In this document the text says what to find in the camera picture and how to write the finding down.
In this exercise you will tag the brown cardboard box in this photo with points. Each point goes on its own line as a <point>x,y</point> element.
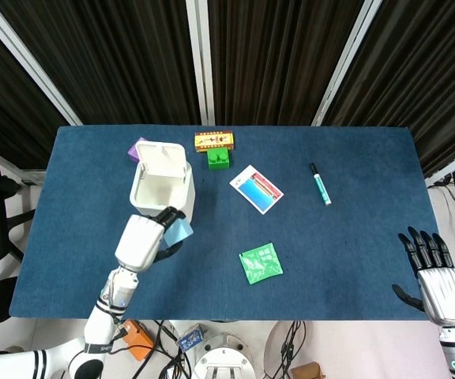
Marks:
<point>308,371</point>

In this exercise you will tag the orange box device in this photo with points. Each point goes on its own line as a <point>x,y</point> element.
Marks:
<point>136,341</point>

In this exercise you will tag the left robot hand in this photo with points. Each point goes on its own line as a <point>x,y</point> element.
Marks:
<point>142,242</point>

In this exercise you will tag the yellow red snack box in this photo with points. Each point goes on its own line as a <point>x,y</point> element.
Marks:
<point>214,141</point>

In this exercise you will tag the white frame post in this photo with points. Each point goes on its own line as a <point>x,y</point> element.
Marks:
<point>200,59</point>
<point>344,59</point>
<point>26,59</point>

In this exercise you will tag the green crumpled packet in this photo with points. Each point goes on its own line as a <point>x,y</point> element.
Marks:
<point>261,262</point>

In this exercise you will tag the purple small carton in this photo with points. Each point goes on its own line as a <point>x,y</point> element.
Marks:
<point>134,152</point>

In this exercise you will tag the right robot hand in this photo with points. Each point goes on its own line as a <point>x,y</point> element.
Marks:
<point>442,290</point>

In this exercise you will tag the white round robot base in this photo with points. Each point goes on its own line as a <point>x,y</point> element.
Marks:
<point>224,359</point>

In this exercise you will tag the blue circuit module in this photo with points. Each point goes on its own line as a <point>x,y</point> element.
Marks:
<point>191,339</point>

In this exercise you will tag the white square bin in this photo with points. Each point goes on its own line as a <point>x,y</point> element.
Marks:
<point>162,181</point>

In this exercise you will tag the black curtain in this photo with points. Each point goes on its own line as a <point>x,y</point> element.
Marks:
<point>105,59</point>

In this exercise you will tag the green toy brick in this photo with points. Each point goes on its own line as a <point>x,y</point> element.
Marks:
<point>219,158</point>

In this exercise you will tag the white blue printed card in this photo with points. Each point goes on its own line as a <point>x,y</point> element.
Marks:
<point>257,189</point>

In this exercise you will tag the green black marker pen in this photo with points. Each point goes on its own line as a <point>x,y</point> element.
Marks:
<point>321,184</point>

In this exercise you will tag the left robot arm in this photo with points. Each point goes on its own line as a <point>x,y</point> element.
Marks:
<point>107,316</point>

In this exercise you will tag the blue table cloth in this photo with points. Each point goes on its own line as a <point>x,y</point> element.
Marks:
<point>330,245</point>

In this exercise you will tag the light blue cube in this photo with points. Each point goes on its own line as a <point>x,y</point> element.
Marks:
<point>179,232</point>

